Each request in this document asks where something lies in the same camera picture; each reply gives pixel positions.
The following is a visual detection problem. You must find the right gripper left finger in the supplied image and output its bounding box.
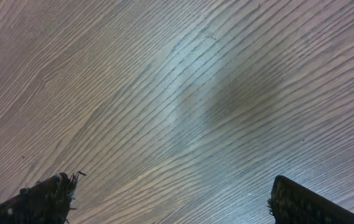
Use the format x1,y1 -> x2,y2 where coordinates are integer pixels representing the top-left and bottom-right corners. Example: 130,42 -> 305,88
0,172 -> 84,224

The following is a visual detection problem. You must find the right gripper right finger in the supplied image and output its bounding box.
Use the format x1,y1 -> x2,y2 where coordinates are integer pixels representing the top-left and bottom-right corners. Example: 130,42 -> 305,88
268,175 -> 354,224

